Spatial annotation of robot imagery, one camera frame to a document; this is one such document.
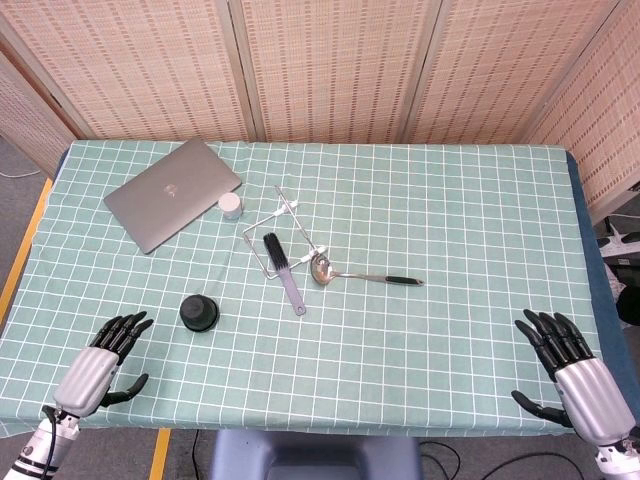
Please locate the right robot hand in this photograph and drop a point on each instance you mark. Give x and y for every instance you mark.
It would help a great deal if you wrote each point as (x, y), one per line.
(585, 387)

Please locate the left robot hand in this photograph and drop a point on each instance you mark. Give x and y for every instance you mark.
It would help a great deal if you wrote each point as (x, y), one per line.
(87, 372)

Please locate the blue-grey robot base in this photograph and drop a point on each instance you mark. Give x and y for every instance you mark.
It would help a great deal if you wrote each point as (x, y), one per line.
(312, 456)

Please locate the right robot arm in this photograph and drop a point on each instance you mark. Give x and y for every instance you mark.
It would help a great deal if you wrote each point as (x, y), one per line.
(617, 460)

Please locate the grey closed laptop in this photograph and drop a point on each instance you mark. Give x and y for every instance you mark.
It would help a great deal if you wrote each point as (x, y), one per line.
(172, 194)

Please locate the green checked tablecloth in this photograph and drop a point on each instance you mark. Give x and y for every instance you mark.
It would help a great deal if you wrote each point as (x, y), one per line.
(380, 340)

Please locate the small white-lidded jar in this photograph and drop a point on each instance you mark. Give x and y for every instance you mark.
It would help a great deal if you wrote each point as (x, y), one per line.
(229, 206)

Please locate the woven bamboo folding screen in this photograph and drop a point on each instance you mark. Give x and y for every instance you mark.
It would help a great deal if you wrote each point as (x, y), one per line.
(320, 65)

